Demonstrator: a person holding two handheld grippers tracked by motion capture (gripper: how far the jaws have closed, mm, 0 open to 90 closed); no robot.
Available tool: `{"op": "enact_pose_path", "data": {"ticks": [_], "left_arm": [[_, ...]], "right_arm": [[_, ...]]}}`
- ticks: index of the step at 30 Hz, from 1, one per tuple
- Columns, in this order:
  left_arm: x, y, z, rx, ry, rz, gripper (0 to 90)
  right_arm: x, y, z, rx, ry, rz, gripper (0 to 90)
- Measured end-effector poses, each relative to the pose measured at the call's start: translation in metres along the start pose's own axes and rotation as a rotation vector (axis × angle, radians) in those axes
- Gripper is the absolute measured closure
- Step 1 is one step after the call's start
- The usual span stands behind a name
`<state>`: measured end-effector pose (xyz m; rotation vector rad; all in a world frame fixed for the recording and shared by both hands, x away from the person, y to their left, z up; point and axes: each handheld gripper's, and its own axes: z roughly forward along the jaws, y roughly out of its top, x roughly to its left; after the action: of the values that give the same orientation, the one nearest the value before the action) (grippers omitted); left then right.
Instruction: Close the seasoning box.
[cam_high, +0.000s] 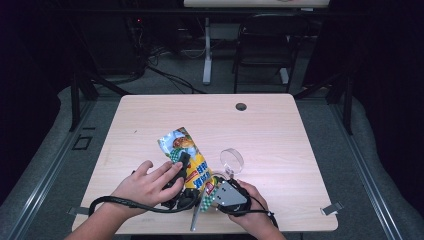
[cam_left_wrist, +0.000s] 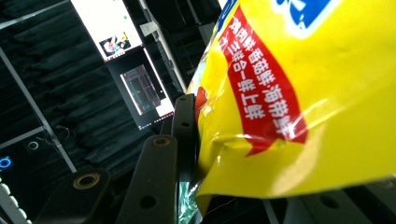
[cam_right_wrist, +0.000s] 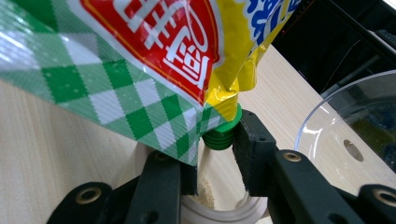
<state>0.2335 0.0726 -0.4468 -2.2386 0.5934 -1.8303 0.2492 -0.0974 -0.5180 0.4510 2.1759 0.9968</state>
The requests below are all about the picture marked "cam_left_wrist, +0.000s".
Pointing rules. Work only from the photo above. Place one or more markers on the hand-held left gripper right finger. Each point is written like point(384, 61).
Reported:
point(345, 208)

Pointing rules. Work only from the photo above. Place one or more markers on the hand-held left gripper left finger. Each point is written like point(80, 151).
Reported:
point(155, 174)

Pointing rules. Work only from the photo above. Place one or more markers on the yellow seasoning bag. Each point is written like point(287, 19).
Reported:
point(311, 93)

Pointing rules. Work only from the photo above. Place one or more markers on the monitor with dark screen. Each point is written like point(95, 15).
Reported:
point(143, 90)

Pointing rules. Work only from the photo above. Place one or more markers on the black curtain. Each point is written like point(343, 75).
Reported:
point(77, 109)

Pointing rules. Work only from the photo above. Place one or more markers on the grey metal stand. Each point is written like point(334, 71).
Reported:
point(31, 102)

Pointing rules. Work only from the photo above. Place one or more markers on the monitor with white screen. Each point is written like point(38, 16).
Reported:
point(106, 25)

